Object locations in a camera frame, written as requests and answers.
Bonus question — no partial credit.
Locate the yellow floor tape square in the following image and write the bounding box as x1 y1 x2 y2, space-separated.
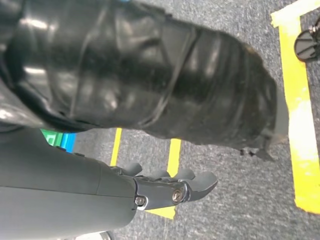
109 128 182 220

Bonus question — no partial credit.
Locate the black robot leg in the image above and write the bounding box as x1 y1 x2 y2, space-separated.
0 0 290 162

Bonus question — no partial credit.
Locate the green plastic crate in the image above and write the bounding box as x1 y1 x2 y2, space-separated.
41 129 63 147

